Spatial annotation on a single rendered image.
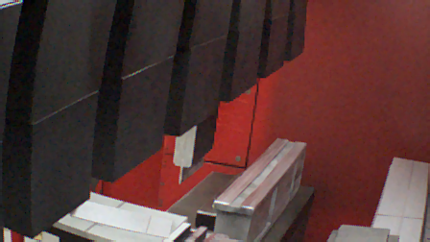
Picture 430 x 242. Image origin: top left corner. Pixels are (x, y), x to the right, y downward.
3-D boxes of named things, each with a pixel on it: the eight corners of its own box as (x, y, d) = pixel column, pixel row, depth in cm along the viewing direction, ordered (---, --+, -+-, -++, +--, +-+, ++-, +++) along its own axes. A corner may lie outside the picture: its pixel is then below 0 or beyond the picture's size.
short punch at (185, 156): (193, 164, 132) (204, 83, 130) (210, 167, 131) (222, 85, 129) (171, 181, 122) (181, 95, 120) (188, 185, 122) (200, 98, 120)
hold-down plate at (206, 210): (234, 188, 204) (236, 172, 204) (263, 193, 203) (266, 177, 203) (194, 227, 176) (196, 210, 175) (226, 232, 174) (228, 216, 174)
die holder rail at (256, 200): (268, 186, 208) (277, 137, 206) (298, 191, 207) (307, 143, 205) (204, 255, 160) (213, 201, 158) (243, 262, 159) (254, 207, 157)
